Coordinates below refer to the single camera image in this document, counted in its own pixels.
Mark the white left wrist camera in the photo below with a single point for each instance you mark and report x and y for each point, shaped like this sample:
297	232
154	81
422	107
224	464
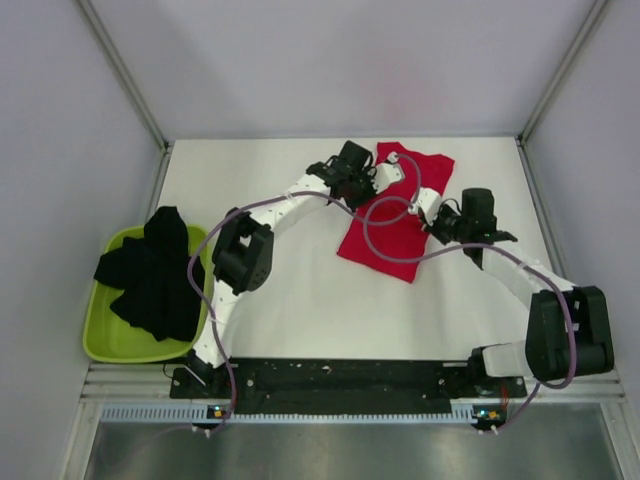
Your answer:
388	173

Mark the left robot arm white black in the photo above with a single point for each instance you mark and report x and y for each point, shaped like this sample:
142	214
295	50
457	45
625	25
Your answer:
243	253

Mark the black t shirt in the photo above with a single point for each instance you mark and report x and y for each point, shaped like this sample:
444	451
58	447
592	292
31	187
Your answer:
151	273

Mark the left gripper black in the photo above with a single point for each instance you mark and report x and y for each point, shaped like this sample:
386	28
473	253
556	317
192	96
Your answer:
368	175

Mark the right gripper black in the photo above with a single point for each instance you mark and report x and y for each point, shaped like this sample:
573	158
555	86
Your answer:
432	230

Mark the aluminium frame post left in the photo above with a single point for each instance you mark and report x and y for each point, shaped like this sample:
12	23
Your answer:
121	72

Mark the aluminium frame post right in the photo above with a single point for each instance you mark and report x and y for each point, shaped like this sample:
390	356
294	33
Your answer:
588	28

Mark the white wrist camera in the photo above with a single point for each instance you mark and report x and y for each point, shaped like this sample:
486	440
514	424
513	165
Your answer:
388	173
426	205

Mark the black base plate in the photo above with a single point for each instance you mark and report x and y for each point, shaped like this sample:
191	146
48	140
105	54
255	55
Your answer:
339	386

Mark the red t shirt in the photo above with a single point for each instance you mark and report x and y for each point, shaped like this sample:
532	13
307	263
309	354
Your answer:
404	238

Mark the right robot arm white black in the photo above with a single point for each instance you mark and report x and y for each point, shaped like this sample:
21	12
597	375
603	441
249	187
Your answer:
568	331

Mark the aluminium frame post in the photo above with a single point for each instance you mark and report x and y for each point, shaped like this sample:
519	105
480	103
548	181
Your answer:
121	72
588	28

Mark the green plastic bin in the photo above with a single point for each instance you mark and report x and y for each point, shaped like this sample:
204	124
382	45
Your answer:
109	339

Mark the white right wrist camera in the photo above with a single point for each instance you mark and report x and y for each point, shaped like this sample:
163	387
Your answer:
426	205

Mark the aluminium side rail right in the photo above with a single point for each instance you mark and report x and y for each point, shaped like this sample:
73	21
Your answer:
552	245

